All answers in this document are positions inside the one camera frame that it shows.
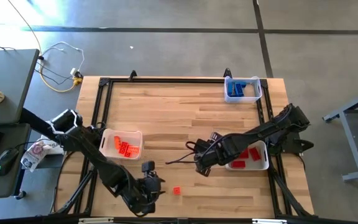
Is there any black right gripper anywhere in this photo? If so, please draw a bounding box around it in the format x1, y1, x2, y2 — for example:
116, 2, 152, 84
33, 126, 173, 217
194, 133, 227, 177

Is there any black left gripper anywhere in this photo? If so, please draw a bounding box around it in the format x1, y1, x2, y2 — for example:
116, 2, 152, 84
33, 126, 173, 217
132, 161, 167, 215

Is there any white plastic bin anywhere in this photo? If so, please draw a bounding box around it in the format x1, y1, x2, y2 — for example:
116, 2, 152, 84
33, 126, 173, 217
225, 139, 270, 172
99, 128, 144, 161

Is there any clear plastic bin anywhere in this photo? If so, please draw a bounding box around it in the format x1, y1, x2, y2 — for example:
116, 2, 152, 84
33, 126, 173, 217
223, 75, 264, 105

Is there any white printed box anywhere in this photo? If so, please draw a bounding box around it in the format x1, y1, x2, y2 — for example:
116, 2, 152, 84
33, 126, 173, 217
41, 136, 65, 156

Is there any white snack packet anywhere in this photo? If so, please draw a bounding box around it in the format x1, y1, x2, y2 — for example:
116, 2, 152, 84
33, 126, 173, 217
20, 141, 52, 173

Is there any dark gray desk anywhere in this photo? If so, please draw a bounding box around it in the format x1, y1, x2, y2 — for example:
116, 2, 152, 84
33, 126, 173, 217
0, 123, 32, 200

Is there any black computer mouse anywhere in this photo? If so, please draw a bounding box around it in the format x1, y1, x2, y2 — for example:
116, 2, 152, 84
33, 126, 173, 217
0, 147, 21, 177

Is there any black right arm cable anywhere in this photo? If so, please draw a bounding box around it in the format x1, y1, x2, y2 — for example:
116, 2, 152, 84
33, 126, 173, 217
165, 141, 200, 165

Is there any silver metal bracket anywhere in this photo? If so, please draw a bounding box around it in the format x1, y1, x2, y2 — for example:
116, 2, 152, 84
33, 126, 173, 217
78, 217, 115, 224
252, 218, 288, 224

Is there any yellow cable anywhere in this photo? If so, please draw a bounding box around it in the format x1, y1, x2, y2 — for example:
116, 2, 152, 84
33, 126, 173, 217
39, 60, 83, 93

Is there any gray metal table frame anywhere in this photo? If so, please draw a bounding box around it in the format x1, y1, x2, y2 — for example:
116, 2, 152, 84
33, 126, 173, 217
322, 84, 358, 184

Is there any white cable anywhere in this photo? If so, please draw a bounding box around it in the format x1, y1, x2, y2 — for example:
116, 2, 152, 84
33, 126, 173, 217
40, 40, 85, 76

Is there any thin beige cable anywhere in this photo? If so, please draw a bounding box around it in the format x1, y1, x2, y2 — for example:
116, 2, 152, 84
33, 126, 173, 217
7, 0, 42, 54

